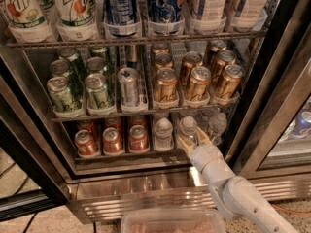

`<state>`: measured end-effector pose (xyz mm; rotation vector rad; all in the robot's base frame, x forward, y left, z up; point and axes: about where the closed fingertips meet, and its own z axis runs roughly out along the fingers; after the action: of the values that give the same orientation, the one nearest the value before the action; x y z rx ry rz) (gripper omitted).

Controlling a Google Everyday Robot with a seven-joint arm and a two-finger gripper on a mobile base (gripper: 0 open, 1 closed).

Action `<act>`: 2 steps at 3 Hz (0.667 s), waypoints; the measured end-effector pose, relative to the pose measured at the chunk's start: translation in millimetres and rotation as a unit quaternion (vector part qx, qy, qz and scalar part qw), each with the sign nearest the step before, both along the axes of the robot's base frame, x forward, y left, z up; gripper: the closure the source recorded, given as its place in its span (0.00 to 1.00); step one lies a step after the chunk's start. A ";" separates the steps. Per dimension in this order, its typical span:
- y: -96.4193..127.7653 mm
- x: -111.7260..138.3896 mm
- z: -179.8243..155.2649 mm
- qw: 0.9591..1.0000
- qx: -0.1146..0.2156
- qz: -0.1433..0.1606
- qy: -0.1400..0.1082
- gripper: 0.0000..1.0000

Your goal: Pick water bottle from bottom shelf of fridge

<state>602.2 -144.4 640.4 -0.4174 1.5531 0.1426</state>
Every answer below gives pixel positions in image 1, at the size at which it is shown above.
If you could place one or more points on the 7up bottle right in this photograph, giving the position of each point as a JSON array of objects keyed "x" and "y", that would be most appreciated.
[{"x": 76, "y": 19}]

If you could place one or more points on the silver can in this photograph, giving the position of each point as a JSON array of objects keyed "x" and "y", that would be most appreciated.
[{"x": 128, "y": 79}]

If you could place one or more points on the blue bottle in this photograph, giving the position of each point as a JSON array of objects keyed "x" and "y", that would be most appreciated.
[
  {"x": 121, "y": 17},
  {"x": 165, "y": 15}
]

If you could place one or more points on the gold can front right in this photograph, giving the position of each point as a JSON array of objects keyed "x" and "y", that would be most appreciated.
[{"x": 229, "y": 81}]

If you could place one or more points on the gold can front middle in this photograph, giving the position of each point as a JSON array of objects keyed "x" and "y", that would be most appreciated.
[{"x": 198, "y": 82}]

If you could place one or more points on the blue can behind glass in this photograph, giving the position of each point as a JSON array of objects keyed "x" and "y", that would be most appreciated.
[{"x": 302, "y": 124}]

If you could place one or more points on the gold can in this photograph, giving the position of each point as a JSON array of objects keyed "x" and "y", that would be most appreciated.
[
  {"x": 229, "y": 81},
  {"x": 165, "y": 85},
  {"x": 190, "y": 60},
  {"x": 163, "y": 60},
  {"x": 198, "y": 82},
  {"x": 222, "y": 59}
]

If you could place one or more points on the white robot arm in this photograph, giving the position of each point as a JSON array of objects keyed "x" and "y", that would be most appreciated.
[{"x": 234, "y": 196}]

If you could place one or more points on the fridge glass door right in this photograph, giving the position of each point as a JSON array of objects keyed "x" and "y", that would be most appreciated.
[{"x": 258, "y": 144}]

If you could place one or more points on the clear water bottle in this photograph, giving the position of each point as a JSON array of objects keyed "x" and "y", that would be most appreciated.
[
  {"x": 163, "y": 130},
  {"x": 216, "y": 127},
  {"x": 187, "y": 134}
]

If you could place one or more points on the red can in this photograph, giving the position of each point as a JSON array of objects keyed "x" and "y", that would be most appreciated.
[
  {"x": 85, "y": 144},
  {"x": 112, "y": 142},
  {"x": 138, "y": 139}
]

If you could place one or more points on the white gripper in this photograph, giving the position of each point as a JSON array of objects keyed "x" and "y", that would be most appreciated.
[{"x": 203, "y": 154}]

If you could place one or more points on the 7up bottle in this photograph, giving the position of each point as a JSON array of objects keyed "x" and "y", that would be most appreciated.
[
  {"x": 28, "y": 23},
  {"x": 76, "y": 19}
]

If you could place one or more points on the green can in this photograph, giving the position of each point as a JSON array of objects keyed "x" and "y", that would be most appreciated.
[
  {"x": 64, "y": 68},
  {"x": 100, "y": 66},
  {"x": 64, "y": 98},
  {"x": 98, "y": 92}
]

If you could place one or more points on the green can front right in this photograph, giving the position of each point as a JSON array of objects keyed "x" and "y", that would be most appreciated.
[{"x": 98, "y": 92}]

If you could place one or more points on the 7up bottle left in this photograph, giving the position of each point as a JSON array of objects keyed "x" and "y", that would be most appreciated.
[{"x": 28, "y": 23}]

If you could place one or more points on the red can front middle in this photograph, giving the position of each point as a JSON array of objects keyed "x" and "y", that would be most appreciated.
[{"x": 112, "y": 142}]

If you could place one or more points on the white bottle left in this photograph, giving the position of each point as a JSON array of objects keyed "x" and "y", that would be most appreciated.
[{"x": 206, "y": 16}]

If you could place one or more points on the green can front left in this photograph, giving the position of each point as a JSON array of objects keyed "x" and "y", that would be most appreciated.
[{"x": 64, "y": 98}]

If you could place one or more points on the white bottle right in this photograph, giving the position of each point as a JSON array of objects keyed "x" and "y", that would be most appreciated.
[{"x": 243, "y": 15}]

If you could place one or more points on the red can front left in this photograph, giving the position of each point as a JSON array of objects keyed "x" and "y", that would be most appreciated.
[{"x": 85, "y": 144}]

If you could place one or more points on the red can front right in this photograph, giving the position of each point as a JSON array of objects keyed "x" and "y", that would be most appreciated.
[{"x": 138, "y": 139}]

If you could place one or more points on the clear plastic container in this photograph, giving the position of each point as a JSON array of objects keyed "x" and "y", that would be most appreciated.
[{"x": 173, "y": 220}]

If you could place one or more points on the white bottle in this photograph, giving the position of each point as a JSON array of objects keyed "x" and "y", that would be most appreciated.
[
  {"x": 206, "y": 16},
  {"x": 243, "y": 15}
]

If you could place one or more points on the gold can front left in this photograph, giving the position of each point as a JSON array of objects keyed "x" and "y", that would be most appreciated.
[{"x": 165, "y": 85}]

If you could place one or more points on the blue bottle right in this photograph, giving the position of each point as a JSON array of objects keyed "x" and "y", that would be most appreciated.
[{"x": 165, "y": 15}]

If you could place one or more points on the blue bottle left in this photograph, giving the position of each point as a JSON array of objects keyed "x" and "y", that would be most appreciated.
[{"x": 121, "y": 17}]

